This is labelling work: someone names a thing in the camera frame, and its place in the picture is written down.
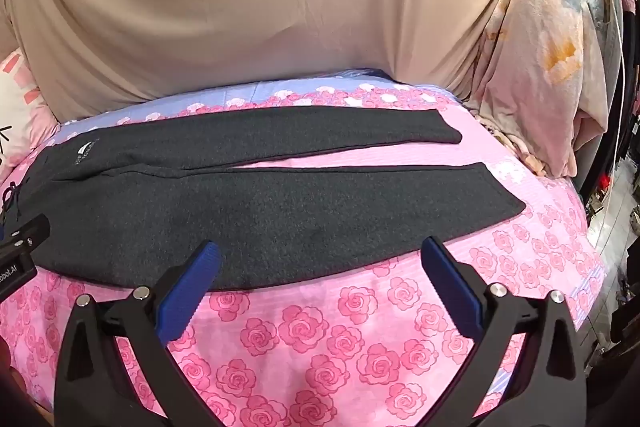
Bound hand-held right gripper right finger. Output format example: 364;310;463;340
420;236;590;427

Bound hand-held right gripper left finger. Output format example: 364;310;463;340
54;241;223;427

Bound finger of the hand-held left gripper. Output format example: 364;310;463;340
0;214;52;259

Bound dark grey pants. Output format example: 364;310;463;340
20;106;527;293

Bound pink and white pillow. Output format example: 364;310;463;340
0;47;60;168

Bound pink rose bedsheet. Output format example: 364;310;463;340
0;67;608;427

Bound pale floral quilt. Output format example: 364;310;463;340
469;0;610;180

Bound beige padded headboard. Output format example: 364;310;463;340
0;0;532;124

